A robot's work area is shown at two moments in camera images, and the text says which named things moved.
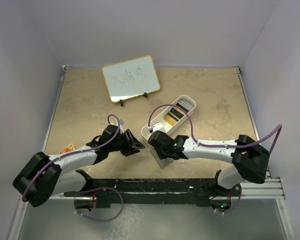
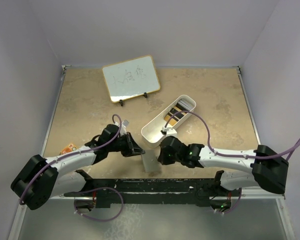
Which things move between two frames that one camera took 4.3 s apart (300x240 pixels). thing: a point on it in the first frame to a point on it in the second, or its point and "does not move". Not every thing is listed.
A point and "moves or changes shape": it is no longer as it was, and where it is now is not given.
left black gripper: x=134 y=144 does not move
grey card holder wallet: x=162 y=163 moves or changes shape
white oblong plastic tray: x=171 y=117 does not move
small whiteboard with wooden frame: x=131 y=78 does not move
